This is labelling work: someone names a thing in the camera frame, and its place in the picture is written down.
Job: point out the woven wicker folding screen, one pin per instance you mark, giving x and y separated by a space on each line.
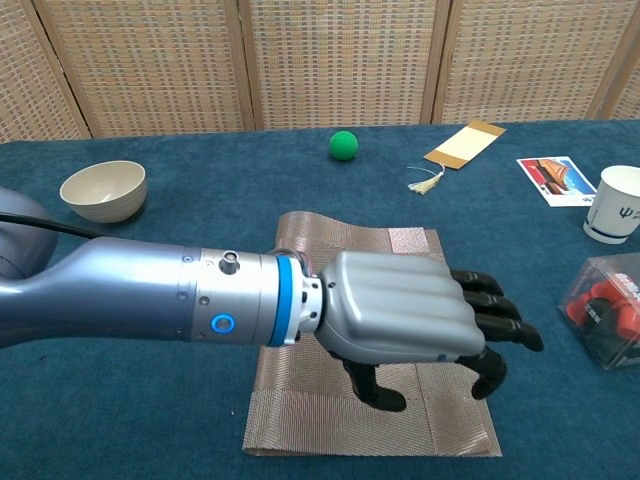
150 60

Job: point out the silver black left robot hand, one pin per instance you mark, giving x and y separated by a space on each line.
400 305

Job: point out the blue carpet table cover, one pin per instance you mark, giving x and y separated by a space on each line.
75 425

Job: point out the green foam ball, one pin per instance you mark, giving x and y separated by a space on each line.
344 145

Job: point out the photo postcard with red building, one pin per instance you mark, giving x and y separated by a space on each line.
555 180

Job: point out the tan bookmark with tassel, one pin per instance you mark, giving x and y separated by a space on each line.
467 142

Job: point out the clear box with red items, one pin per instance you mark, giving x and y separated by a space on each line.
605 310

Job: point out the blue-gray left robot arm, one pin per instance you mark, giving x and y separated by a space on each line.
125 295

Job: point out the woven beige placemat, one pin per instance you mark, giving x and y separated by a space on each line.
310 410

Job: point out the white round bowl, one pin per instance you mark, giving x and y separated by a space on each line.
102 192

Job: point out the white paper cup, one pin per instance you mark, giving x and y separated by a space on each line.
612 210

